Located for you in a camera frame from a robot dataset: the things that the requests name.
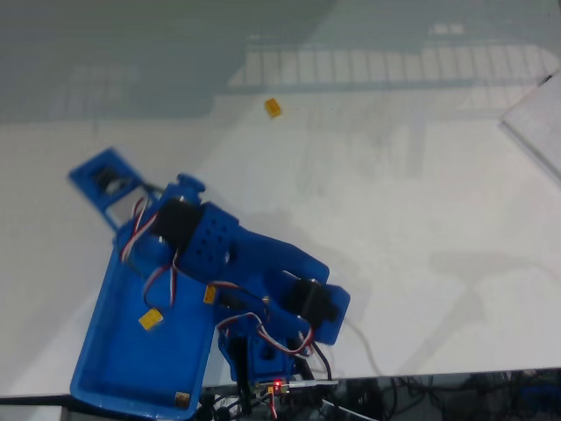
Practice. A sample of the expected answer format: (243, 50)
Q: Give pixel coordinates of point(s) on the yellow lego brick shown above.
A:
(150, 320)
(273, 108)

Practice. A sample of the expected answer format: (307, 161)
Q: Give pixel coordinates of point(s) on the blue plastic bin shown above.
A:
(131, 359)

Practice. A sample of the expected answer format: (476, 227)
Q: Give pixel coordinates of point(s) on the controller board with red led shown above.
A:
(271, 387)

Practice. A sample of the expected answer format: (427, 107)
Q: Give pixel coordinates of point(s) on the blue gripper camera mount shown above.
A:
(85, 175)

